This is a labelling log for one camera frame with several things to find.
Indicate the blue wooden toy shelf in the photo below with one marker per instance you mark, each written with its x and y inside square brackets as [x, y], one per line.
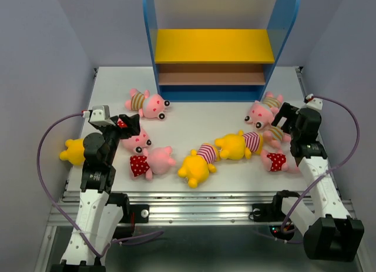
[278, 29]

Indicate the yellow bear plush left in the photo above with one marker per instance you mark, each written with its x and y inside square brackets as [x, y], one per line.
[74, 152]

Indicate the pink pig plush right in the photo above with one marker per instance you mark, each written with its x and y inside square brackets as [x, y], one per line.
[279, 162]

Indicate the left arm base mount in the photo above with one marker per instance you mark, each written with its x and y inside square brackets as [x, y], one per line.
[137, 214]

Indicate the aluminium rail frame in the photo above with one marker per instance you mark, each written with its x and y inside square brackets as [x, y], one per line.
[225, 199]

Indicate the pink pig plush dotted dress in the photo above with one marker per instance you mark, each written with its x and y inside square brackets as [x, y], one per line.
[136, 144]

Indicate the pink frog plush striped shirt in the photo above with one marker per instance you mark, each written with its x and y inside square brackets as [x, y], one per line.
[147, 105]

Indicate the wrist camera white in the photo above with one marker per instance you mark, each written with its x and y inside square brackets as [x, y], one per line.
[313, 103]
[98, 116]

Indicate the pink pig plush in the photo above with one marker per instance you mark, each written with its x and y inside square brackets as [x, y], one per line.
[157, 161]
[279, 162]

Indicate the yellow bear plush centre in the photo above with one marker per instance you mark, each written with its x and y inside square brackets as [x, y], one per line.
[197, 166]

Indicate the yellow bear plush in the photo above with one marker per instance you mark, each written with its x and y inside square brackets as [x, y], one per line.
[197, 166]
[74, 152]
[236, 146]

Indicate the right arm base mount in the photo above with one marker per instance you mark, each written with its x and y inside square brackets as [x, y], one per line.
[267, 213]

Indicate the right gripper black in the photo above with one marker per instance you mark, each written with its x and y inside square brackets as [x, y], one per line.
[288, 111]

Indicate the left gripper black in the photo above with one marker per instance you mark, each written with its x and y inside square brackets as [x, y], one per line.
[132, 123]

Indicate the yellow bear plush right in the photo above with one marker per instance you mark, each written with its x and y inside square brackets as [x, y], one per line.
[236, 146]

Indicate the brown lower shelf board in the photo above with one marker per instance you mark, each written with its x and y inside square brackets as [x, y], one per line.
[211, 79]

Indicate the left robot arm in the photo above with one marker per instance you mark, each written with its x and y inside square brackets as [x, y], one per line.
[99, 210]

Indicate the pink pig plush centre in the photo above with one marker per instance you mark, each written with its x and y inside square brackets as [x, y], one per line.
[157, 161]

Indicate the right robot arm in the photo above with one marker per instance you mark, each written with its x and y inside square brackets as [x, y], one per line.
[329, 232]

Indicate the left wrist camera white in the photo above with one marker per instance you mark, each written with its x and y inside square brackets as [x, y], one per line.
[98, 116]

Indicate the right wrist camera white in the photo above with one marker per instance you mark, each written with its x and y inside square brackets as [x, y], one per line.
[313, 103]

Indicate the pink plush striped body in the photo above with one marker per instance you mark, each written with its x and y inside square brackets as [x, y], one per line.
[275, 137]

